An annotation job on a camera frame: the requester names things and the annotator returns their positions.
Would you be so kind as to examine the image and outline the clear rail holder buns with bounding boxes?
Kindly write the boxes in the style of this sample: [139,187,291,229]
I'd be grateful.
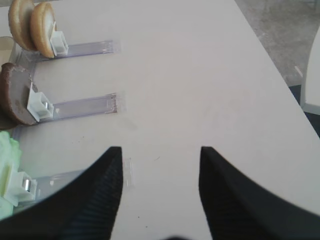
[15,39,121,63]

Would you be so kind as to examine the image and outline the golden bun half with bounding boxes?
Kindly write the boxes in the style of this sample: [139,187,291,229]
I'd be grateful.
[8,0,37,52]
[30,2,56,58]

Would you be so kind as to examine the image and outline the white lettuce support clip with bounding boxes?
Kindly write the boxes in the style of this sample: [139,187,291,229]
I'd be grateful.
[4,168,38,207]

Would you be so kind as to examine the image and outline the upright green lettuce leaf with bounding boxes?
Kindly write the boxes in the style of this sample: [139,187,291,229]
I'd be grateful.
[0,131,22,220]

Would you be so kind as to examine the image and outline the clear rail holder patties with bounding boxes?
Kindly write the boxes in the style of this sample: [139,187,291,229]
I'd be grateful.
[39,93,118,123]

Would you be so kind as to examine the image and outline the white patty support clip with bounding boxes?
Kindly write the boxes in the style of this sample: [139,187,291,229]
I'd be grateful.
[27,82,54,123]

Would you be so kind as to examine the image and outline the right golden bun half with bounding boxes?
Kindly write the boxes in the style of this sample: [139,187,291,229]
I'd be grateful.
[30,2,56,58]

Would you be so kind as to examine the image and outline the left golden bun half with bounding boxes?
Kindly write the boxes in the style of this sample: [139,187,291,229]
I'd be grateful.
[8,0,37,52]

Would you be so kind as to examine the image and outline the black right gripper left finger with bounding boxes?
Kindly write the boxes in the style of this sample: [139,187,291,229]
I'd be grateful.
[0,146,124,240]

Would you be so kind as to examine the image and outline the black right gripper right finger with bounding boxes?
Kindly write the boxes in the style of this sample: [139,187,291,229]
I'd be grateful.
[198,146,320,240]

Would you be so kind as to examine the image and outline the long clear right rail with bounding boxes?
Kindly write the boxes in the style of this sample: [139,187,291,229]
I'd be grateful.
[10,43,38,127]

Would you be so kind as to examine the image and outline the white bun support clip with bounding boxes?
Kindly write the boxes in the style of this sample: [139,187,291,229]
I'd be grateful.
[50,21,69,57]

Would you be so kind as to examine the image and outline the clear rail holder lettuce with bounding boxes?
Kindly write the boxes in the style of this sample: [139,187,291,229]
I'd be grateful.
[13,158,134,214]

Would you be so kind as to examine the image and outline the right brown meat patty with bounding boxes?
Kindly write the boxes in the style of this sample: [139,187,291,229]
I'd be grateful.
[0,62,38,130]

